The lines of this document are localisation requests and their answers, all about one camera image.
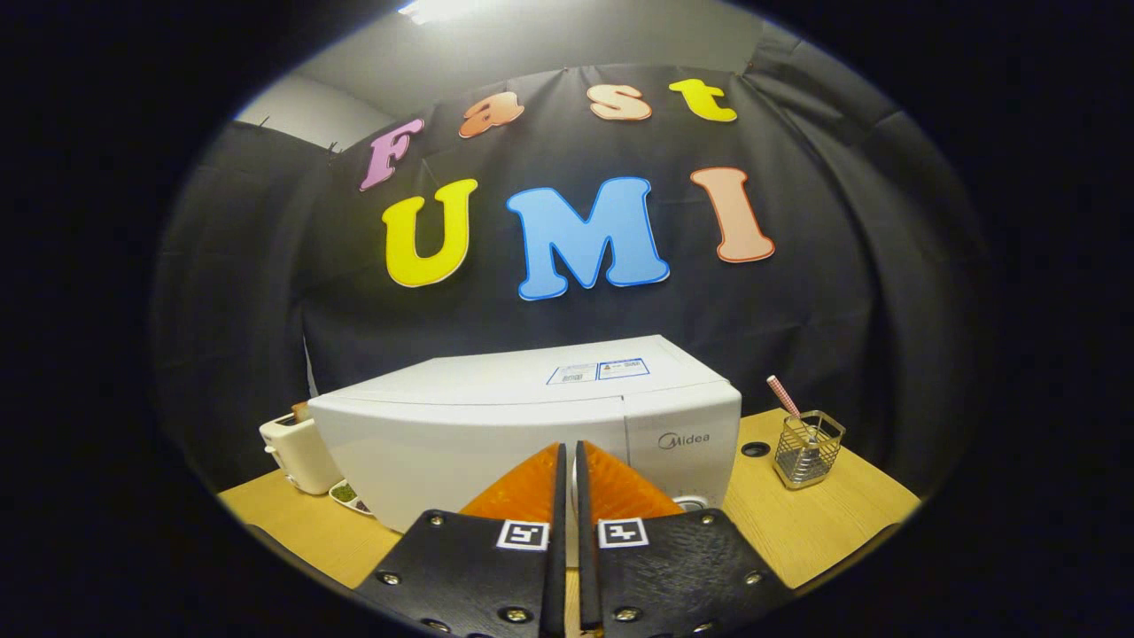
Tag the white microwave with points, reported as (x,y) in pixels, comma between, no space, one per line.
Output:
(496,425)

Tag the small dish of greens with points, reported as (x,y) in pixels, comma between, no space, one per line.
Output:
(345,493)

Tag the toast slice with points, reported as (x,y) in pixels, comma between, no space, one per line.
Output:
(300,410)

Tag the black table grommet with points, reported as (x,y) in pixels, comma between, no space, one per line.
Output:
(755,449)

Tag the pink striped straw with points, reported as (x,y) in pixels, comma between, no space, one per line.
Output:
(783,395)

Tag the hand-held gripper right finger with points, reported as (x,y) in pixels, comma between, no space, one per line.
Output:
(586,549)

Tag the cream toaster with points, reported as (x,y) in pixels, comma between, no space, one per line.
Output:
(301,456)

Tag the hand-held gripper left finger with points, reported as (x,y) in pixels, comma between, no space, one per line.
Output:
(556,549)

